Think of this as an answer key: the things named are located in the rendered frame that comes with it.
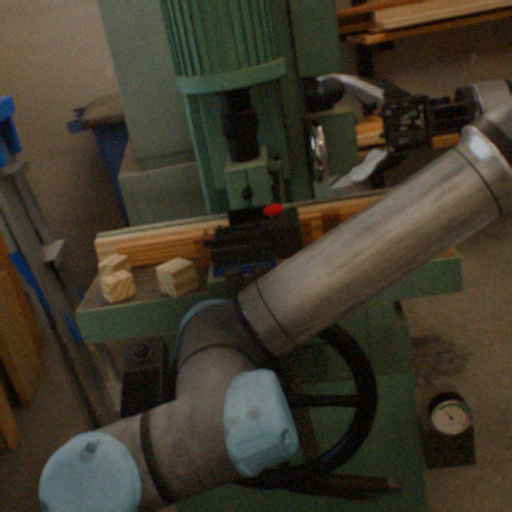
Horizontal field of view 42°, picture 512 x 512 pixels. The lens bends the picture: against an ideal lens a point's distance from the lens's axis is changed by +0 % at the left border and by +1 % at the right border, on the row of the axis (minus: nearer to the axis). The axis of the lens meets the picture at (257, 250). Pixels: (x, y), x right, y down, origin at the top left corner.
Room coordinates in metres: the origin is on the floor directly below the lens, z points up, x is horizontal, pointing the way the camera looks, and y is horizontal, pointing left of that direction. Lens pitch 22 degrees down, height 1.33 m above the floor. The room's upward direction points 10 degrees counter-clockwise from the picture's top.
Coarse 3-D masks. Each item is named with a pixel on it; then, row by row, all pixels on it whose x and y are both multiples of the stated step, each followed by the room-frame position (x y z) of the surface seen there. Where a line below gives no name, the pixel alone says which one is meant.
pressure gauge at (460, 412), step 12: (444, 396) 0.87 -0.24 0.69; (456, 396) 0.87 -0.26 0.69; (432, 408) 0.87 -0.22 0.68; (444, 408) 0.86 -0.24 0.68; (456, 408) 0.86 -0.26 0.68; (468, 408) 0.85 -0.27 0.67; (432, 420) 0.86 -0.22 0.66; (444, 420) 0.86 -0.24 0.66; (456, 420) 0.86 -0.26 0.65; (468, 420) 0.85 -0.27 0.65; (444, 432) 0.86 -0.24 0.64; (456, 432) 0.85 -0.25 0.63
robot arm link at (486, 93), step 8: (496, 80) 0.89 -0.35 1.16; (472, 88) 0.89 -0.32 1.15; (480, 88) 0.88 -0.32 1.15; (488, 88) 0.88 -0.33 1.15; (496, 88) 0.87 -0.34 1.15; (504, 88) 0.87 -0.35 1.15; (480, 96) 0.87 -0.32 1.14; (488, 96) 0.87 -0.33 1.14; (496, 96) 0.86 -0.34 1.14; (504, 96) 0.86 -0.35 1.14; (480, 104) 0.86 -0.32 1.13; (488, 104) 0.86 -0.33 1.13; (496, 104) 0.86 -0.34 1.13; (480, 112) 0.86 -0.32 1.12
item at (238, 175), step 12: (228, 156) 1.15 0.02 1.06; (264, 156) 1.10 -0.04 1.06; (228, 168) 1.07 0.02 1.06; (240, 168) 1.06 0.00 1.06; (252, 168) 1.05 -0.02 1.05; (264, 168) 1.05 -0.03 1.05; (228, 180) 1.06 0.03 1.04; (240, 180) 1.06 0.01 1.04; (252, 180) 1.06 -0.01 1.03; (264, 180) 1.05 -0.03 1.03; (228, 192) 1.06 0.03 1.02; (240, 192) 1.06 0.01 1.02; (264, 192) 1.05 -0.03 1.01; (240, 204) 1.06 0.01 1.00; (252, 204) 1.06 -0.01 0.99; (264, 204) 1.05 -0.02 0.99
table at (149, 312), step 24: (432, 264) 0.92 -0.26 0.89; (456, 264) 0.92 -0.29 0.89; (96, 288) 1.05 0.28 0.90; (144, 288) 1.01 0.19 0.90; (408, 288) 0.92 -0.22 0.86; (432, 288) 0.92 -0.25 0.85; (456, 288) 0.92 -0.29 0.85; (96, 312) 0.96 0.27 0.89; (120, 312) 0.96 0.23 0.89; (144, 312) 0.96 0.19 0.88; (168, 312) 0.95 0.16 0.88; (96, 336) 0.96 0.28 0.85; (120, 336) 0.96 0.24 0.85; (144, 336) 0.96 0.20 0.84
